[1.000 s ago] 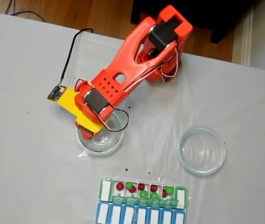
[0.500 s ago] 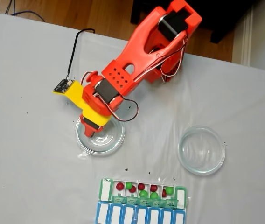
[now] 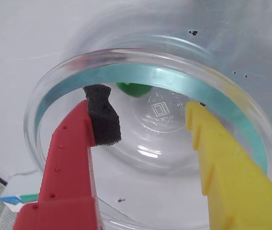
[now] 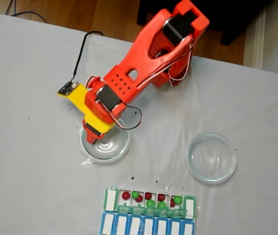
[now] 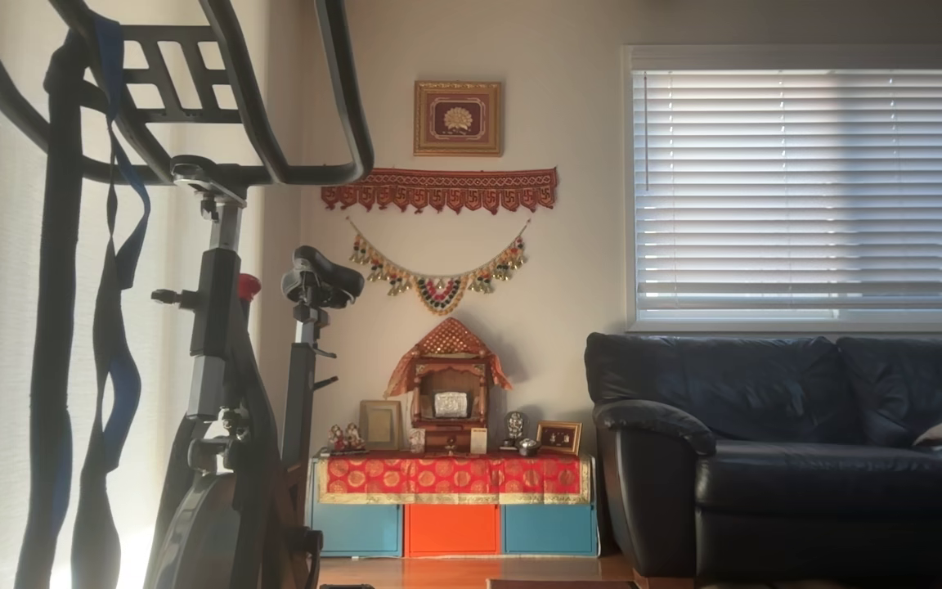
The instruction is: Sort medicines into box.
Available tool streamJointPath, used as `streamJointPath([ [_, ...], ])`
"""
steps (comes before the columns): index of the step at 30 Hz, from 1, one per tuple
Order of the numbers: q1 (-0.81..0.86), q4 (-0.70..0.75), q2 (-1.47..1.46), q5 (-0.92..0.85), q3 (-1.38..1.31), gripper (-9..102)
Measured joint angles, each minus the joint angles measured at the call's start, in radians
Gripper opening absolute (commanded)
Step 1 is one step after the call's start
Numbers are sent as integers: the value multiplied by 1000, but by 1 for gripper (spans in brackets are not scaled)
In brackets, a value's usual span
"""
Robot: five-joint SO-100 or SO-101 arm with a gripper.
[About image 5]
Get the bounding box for small wooden shrine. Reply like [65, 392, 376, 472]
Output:
[384, 317, 514, 453]

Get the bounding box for small gold framed picture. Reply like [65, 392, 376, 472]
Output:
[536, 420, 583, 456]

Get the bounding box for red and gold cloth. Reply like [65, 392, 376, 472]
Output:
[316, 452, 593, 505]

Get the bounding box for small colourful figurines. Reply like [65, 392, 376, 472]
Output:
[328, 423, 367, 455]

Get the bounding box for blue and orange cabinet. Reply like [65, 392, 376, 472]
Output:
[305, 456, 600, 559]

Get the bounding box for black exercise bike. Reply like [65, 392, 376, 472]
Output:
[0, 0, 375, 589]

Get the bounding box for black leather sofa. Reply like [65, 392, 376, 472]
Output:
[585, 331, 942, 589]

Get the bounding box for white window blind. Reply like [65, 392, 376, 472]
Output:
[625, 45, 942, 332]

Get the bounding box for white curtain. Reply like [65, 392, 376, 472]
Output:
[0, 0, 276, 589]

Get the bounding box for beaded wall garland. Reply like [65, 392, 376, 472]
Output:
[347, 218, 532, 317]

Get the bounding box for red embroidered wall hanging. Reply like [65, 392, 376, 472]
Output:
[321, 167, 558, 216]

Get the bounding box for beige photo frame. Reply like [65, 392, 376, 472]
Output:
[359, 399, 403, 451]

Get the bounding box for gold framed wall picture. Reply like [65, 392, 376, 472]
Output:
[414, 80, 504, 157]

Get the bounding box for blue and black strap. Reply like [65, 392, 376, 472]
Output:
[70, 12, 153, 589]

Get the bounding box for black hanging strap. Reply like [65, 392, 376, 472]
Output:
[15, 29, 86, 589]

